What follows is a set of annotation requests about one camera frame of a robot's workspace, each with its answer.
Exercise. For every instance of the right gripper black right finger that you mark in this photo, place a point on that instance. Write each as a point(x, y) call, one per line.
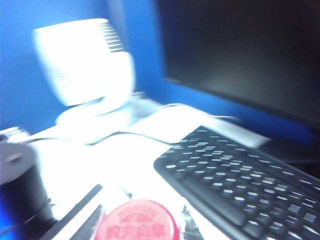
point(191, 225)

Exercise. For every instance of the black computer keyboard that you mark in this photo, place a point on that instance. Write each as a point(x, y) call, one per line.
point(225, 180)

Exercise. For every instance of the red plastic bottle cap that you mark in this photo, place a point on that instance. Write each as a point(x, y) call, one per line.
point(137, 222)

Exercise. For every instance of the black computer monitor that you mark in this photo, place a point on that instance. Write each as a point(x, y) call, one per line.
point(237, 50)

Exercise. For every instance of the white desk fan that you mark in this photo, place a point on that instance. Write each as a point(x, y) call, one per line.
point(80, 65)

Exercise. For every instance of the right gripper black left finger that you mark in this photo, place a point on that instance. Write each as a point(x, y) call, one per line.
point(75, 215)

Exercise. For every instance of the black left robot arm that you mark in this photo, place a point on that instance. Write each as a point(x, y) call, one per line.
point(22, 190)

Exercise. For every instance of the blue cubicle partition, grey frame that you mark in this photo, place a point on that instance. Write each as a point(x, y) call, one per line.
point(15, 62)

